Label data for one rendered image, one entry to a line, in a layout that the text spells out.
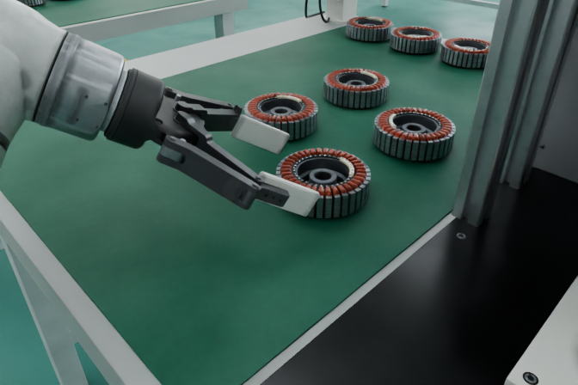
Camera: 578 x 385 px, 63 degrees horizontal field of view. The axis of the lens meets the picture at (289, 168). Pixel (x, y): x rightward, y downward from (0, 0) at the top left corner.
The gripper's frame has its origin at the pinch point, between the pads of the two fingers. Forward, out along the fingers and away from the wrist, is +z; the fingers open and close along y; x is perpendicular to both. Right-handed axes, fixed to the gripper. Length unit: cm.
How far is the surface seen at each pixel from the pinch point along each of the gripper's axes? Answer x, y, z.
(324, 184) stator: 0.5, 1.7, 4.2
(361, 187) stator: 2.9, 4.4, 6.9
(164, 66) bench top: -11, -52, -10
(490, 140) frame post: 15.1, 11.7, 10.7
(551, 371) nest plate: 5.2, 29.5, 11.1
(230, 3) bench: -2, -117, 10
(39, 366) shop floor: -97, -45, -9
